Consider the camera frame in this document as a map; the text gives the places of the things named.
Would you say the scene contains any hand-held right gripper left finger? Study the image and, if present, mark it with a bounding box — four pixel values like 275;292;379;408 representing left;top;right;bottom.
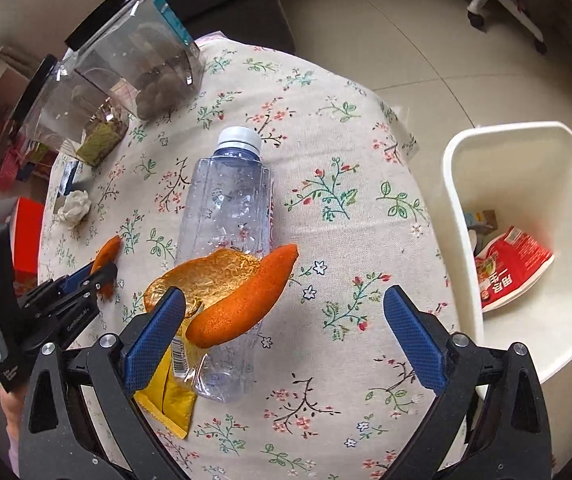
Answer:
18;287;187;480

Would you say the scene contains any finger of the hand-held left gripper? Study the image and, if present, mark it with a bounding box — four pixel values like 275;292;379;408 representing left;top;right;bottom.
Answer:
68;261;118;308
56;262;94;295

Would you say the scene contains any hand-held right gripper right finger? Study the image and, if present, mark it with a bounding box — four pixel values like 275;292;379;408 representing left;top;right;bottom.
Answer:
381;285;554;480

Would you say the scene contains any small orange peel piece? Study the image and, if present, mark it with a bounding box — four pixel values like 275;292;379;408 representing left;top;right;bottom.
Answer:
90;236;123;302

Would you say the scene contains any yellow snack packet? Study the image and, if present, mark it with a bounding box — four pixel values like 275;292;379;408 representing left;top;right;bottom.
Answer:
133;305;199;440

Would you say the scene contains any large orange peel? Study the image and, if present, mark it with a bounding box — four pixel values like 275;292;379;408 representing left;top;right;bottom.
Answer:
144;244;299;348

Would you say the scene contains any red snack packet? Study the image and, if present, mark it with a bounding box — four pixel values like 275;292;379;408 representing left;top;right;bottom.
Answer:
474;226;555;315

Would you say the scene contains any light blue milk carton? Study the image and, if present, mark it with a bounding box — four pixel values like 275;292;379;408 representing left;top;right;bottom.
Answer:
463;209;499;241

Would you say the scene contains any clear plastic bottle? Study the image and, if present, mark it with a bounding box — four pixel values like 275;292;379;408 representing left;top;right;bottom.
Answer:
172;126;275;403

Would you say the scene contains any white trash bin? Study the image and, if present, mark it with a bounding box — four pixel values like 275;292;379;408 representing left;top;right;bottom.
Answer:
442;121;572;383

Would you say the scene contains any person's left hand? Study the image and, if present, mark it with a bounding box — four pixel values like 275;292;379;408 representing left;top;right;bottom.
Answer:
0;389;23;461

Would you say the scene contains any crumpled white tissue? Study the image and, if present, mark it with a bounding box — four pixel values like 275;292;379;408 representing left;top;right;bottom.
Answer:
55;190;92;228

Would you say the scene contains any small blue white box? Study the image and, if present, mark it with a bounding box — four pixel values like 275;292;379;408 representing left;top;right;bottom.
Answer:
58;160;92;196

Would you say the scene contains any floral tablecloth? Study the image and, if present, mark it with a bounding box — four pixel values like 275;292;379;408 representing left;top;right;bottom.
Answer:
36;32;471;480

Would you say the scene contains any biscuit jar with black lid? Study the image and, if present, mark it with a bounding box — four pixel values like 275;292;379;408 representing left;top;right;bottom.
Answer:
10;55;129;168

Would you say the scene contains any brown snack jar, black lid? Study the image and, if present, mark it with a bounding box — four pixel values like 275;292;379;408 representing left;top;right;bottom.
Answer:
64;0;205;122

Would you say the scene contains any dark bed base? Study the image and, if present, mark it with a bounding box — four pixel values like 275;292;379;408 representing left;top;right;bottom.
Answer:
156;0;297;56

